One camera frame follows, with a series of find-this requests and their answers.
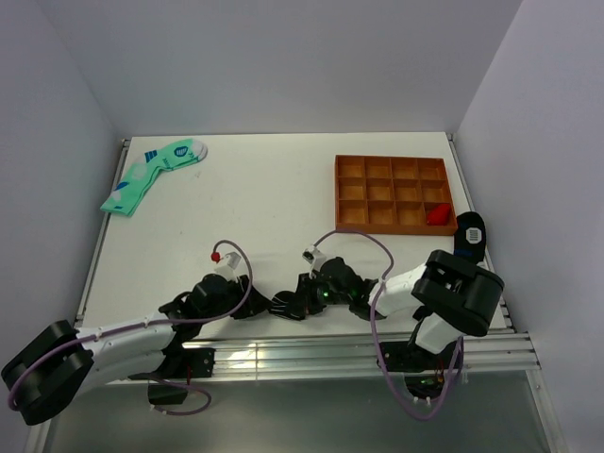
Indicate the orange compartment tray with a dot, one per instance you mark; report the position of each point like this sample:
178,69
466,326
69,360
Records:
391,195

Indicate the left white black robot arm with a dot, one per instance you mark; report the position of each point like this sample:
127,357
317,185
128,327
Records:
64,361

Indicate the dark blue sock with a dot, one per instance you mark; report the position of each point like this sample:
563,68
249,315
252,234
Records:
470,237

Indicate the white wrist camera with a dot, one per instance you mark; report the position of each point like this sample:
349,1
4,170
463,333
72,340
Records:
315,258
225,265

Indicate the aluminium front rail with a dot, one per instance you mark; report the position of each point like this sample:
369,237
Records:
306,358

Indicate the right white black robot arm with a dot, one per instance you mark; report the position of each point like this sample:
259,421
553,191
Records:
446,297

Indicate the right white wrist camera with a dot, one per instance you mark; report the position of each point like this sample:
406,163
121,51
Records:
315,258

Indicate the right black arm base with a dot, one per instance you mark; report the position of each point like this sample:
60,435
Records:
424,371

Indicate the green blue patterned sock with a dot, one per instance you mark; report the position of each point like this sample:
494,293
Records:
143,172

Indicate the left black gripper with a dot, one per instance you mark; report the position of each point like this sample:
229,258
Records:
255,303

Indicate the black white striped sock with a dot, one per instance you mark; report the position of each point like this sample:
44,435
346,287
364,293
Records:
288,305

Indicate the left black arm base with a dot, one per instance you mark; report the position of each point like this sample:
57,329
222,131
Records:
172,383

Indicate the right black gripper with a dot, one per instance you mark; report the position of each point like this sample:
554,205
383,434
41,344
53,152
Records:
306,287

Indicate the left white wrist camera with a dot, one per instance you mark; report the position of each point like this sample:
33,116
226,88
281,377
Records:
225,265

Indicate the rolled red sock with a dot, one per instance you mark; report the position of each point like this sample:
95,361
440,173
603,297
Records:
439,215

